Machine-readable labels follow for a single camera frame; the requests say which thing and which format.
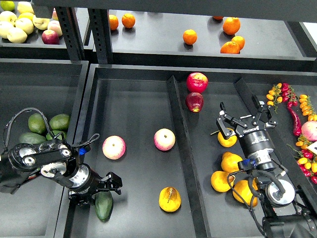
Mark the red apple on shelf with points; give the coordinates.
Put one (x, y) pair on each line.
(50, 37)

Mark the green avocado centre right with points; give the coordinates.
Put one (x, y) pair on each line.
(55, 134)

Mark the yellow pear top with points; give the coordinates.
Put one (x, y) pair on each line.
(225, 142)

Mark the yellow pear bottom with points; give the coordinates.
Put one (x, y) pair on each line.
(243, 189)

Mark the red chili pepper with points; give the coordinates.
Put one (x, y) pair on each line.
(297, 128)

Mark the orange on shelf front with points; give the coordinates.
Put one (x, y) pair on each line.
(230, 47)

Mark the black tray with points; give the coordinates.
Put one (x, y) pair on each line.
(39, 208)
(134, 102)

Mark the orange on shelf left edge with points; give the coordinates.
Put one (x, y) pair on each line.
(113, 22)

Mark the green avocado top right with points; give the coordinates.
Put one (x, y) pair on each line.
(60, 122)

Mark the pale yellow apple front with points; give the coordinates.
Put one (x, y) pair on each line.
(16, 35)

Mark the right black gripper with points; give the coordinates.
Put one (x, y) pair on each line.
(252, 133)

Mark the black left tray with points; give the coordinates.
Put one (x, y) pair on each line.
(39, 208)

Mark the pink apple left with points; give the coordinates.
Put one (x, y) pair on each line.
(114, 147)

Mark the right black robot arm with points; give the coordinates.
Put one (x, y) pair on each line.
(284, 216)

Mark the black middle tray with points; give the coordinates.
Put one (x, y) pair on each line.
(134, 102)

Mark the dark red apple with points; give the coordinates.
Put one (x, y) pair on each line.
(194, 102)

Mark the orange on shelf centre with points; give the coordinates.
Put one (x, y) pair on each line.
(190, 36)

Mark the orange cherry tomato vine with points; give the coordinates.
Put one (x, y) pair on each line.
(307, 107)

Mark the bright red apple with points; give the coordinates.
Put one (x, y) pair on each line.
(197, 82)

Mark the pink apple at right edge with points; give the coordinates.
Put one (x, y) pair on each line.
(309, 130)

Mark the large orange on shelf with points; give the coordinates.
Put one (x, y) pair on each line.
(231, 25)

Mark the dark green avocado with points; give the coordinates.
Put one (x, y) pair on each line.
(103, 205)
(31, 138)

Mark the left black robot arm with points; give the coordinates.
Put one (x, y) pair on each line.
(54, 159)

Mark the green avocado top left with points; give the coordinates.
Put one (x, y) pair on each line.
(36, 124)

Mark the orange on shelf right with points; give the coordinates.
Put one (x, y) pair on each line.
(239, 40)

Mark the yellow pear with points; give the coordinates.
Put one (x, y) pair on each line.
(225, 142)
(243, 189)
(221, 181)
(169, 199)
(229, 162)

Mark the black shelf post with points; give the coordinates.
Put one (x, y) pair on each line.
(99, 20)

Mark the cherry tomato vine left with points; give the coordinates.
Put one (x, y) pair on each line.
(274, 97)

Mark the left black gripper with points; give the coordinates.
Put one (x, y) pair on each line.
(85, 182)

